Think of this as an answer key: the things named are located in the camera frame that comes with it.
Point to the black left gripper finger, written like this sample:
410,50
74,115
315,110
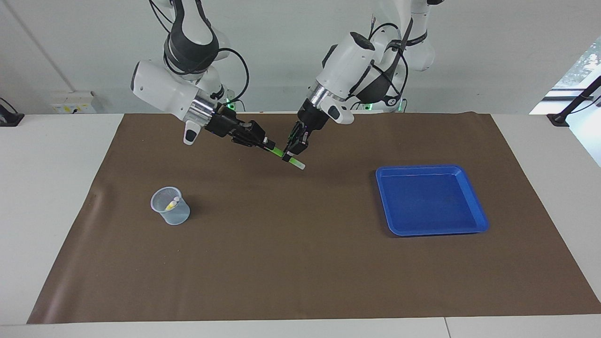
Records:
301,148
291,145

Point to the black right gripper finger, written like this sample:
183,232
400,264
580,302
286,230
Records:
262,135
253,144

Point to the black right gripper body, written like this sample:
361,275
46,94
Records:
227,126

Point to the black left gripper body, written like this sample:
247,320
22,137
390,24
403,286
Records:
310,122

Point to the green highlighter pen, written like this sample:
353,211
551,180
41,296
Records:
279,151

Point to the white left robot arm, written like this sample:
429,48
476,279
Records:
347,65

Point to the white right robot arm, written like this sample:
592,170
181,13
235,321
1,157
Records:
164,89

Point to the translucent plastic cup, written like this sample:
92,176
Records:
176,217

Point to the brown table mat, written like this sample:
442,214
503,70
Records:
291,258

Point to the blue plastic tray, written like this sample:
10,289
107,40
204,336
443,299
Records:
427,202

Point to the black table clamp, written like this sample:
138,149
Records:
9,117

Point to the bright window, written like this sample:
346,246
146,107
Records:
577,84

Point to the white wall power strip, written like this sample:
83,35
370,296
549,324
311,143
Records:
75,103

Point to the black camera stand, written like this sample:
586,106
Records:
570,108

